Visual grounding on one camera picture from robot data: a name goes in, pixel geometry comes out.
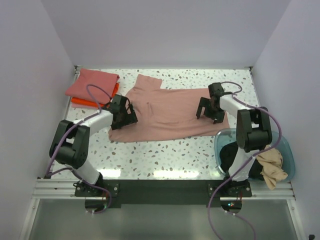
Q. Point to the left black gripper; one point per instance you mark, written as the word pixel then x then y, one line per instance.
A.
pixel 130 118

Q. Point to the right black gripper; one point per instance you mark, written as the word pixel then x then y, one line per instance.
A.
pixel 204 102

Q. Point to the dusty pink printed t-shirt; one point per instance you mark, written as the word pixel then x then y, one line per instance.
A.
pixel 165 114

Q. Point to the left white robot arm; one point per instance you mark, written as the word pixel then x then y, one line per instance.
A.
pixel 70 145

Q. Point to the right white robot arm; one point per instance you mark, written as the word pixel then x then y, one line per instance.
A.
pixel 253 129

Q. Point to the translucent blue plastic bin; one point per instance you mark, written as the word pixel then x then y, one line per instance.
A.
pixel 228 135

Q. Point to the folded salmon pink t-shirt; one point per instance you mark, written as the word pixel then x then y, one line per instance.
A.
pixel 101 79

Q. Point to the black t-shirt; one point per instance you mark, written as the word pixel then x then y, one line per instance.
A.
pixel 228 157

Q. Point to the folded orange t-shirt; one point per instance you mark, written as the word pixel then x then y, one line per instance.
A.
pixel 83 102

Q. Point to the beige t-shirt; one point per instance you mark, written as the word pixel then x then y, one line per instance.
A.
pixel 272 171

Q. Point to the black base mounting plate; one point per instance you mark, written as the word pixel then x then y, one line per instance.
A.
pixel 116 193

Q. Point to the aluminium front rail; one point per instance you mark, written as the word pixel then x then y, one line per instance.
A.
pixel 64 189

